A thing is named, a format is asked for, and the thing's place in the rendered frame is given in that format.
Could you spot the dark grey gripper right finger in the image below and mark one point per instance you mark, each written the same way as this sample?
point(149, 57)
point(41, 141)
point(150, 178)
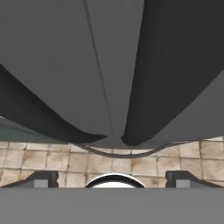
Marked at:
point(176, 178)

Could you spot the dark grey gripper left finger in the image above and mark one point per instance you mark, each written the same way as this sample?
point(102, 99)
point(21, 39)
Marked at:
point(46, 178)

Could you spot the dark green cabinet panel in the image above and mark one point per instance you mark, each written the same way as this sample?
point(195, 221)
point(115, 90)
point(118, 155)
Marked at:
point(17, 134)

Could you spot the white round thing black rim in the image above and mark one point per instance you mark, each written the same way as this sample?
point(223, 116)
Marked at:
point(115, 182)

